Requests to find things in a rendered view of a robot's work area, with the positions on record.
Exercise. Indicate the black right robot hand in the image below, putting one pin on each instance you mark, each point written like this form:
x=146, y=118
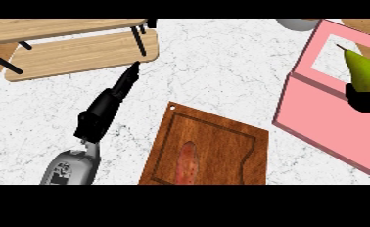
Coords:
x=359, y=100

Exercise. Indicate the long red vegetable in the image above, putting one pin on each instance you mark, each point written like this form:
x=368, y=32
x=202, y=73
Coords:
x=187, y=164

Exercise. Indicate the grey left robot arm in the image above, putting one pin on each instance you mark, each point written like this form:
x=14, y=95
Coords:
x=73, y=169

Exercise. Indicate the pale wooden tiered rack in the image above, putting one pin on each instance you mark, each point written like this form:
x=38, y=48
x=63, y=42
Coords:
x=78, y=53

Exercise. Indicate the green pear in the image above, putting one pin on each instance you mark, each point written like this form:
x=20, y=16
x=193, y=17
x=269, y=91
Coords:
x=359, y=71

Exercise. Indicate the grey bowl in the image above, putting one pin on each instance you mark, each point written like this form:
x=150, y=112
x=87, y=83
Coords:
x=298, y=24

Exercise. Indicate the brown wooden cutting board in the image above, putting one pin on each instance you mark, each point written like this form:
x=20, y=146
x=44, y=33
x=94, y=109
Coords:
x=212, y=146

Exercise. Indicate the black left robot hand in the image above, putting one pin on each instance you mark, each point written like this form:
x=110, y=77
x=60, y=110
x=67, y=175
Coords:
x=103, y=110

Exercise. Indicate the pink cardboard box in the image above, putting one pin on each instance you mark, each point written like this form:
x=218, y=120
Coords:
x=323, y=120

